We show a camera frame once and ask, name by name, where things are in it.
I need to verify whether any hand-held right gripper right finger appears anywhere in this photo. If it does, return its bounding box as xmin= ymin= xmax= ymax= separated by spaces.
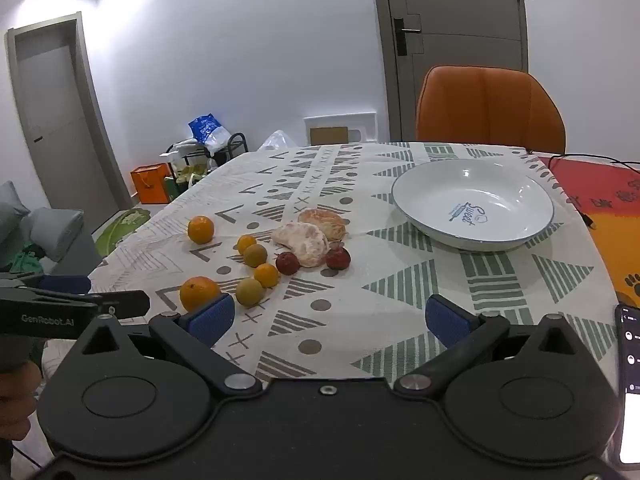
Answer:
xmin=394 ymin=294 xmax=618 ymax=395

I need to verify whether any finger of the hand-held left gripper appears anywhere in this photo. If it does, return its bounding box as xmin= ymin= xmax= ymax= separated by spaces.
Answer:
xmin=95 ymin=290 xmax=151 ymax=319
xmin=0 ymin=272 xmax=92 ymax=295

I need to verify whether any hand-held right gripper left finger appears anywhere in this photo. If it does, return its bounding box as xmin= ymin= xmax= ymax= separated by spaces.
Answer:
xmin=67 ymin=294 xmax=262 ymax=401

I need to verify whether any large orange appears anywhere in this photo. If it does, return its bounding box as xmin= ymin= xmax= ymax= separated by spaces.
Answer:
xmin=180 ymin=276 xmax=222 ymax=312

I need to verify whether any small green round fruit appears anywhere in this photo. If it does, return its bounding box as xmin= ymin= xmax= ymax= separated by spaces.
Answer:
xmin=243 ymin=243 xmax=268 ymax=268
xmin=235 ymin=278 xmax=264 ymax=307

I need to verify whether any medium orange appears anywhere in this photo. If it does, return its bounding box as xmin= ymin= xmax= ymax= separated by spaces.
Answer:
xmin=187 ymin=215 xmax=215 ymax=245

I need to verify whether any small red fruit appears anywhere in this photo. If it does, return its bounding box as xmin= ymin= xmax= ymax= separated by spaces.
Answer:
xmin=326 ymin=246 xmax=352 ymax=271
xmin=275 ymin=252 xmax=301 ymax=276

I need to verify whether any white plate with blue rim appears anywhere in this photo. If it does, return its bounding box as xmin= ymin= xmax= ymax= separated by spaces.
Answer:
xmin=391 ymin=158 xmax=555 ymax=252

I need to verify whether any large peeled citrus fruit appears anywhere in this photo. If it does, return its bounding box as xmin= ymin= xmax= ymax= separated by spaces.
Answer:
xmin=271 ymin=222 xmax=331 ymax=267

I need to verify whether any person's left hand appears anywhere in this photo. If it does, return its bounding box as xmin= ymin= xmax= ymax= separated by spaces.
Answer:
xmin=0 ymin=360 xmax=45 ymax=442

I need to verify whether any green cloth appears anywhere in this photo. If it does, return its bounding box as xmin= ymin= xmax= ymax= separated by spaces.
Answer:
xmin=10 ymin=247 xmax=51 ymax=273

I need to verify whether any grey sofa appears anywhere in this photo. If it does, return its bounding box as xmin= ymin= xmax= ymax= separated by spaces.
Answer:
xmin=0 ymin=180 xmax=103 ymax=281

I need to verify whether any green floor mat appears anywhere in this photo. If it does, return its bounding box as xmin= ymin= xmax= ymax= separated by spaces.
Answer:
xmin=95 ymin=207 xmax=151 ymax=256

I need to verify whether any orange box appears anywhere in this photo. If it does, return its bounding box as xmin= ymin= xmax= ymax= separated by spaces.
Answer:
xmin=131 ymin=164 xmax=170 ymax=205

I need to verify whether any small peeled citrus fruit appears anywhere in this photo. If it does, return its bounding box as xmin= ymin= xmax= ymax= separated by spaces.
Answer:
xmin=298 ymin=208 xmax=349 ymax=241

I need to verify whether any white plastic bag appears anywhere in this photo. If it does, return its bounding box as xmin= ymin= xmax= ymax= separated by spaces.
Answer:
xmin=169 ymin=137 xmax=211 ymax=162

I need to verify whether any black metal rack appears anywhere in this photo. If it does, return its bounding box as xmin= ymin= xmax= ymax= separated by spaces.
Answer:
xmin=165 ymin=133 xmax=247 ymax=181

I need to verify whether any clear plastic bag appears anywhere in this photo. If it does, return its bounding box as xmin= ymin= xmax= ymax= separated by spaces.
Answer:
xmin=257 ymin=130 xmax=296 ymax=153

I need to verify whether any blue plastic bag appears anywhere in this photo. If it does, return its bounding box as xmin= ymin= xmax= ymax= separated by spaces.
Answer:
xmin=188 ymin=112 xmax=232 ymax=153

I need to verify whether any smartphone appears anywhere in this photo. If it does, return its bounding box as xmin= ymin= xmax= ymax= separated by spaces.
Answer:
xmin=614 ymin=304 xmax=640 ymax=466

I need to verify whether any red and orange printed mat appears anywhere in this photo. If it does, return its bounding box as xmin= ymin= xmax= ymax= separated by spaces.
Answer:
xmin=537 ymin=155 xmax=640 ymax=311

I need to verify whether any orange chair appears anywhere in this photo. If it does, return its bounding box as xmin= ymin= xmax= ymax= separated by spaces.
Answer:
xmin=416 ymin=66 xmax=567 ymax=155

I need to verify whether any cardboard piece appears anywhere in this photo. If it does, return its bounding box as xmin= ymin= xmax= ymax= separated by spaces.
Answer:
xmin=310 ymin=126 xmax=349 ymax=146

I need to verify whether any black cable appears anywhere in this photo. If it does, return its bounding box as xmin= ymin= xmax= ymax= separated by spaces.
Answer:
xmin=547 ymin=152 xmax=640 ymax=231

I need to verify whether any white wall box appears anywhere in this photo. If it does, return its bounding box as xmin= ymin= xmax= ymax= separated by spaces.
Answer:
xmin=304 ymin=112 xmax=377 ymax=147

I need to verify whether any black door handle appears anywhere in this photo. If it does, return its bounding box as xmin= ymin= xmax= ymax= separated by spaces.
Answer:
xmin=393 ymin=17 xmax=423 ymax=57

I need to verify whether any grey door with black handle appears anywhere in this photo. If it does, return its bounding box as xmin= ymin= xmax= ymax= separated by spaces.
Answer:
xmin=370 ymin=0 xmax=531 ymax=143

